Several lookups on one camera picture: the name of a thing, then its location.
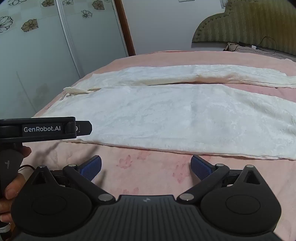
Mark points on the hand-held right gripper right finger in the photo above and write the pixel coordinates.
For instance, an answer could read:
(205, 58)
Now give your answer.
(201, 168)

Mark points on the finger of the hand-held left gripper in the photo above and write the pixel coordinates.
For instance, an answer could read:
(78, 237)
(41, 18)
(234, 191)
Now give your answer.
(84, 128)

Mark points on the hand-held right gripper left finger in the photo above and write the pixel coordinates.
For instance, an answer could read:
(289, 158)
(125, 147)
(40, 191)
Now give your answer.
(91, 168)

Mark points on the white pants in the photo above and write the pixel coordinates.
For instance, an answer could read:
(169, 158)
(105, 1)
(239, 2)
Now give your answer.
(161, 115)

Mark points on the person's left hand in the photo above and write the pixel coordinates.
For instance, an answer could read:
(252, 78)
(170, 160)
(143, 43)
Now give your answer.
(15, 185)

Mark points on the pink bed cover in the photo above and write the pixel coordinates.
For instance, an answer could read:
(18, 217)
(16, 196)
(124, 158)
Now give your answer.
(150, 165)

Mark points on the beige pillow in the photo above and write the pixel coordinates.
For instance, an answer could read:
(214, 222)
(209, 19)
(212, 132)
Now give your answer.
(232, 47)

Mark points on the olive padded headboard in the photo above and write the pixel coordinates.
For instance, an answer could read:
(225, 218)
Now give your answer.
(242, 23)

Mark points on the brown wooden door frame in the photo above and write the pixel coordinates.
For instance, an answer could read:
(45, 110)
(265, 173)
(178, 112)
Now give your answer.
(124, 27)

